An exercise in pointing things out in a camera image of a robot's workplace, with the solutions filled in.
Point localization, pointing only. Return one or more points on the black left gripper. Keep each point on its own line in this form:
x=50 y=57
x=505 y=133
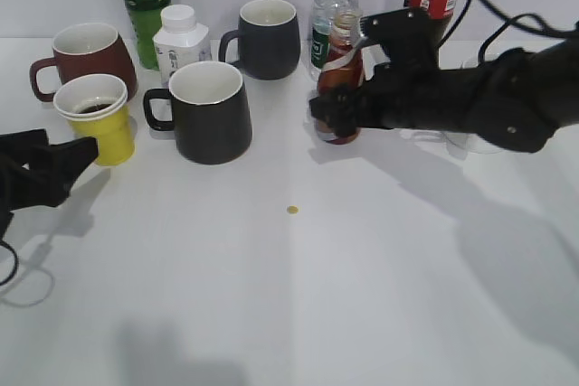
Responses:
x=34 y=172

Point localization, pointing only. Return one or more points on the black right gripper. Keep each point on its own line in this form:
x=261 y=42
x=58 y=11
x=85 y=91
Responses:
x=394 y=98

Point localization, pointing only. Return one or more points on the brown coffee drink bottle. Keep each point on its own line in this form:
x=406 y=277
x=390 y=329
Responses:
x=343 y=36

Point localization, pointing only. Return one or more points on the yellow paper cup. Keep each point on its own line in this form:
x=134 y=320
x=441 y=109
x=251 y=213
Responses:
x=96 y=105

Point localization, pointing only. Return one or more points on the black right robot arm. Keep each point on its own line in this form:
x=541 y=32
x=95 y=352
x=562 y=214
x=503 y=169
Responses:
x=517 y=101

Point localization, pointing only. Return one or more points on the clear water bottle green label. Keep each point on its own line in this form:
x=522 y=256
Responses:
x=320 y=24

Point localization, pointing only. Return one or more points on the dark grey mug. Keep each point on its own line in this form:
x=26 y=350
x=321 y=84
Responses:
x=268 y=39

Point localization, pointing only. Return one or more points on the dark red mug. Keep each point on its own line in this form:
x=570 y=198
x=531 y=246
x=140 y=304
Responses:
x=83 y=49

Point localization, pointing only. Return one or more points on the black mug white interior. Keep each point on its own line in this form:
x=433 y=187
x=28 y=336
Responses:
x=206 y=107

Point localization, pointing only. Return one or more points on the white milk bottle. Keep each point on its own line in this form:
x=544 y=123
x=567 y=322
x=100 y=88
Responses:
x=180 y=41

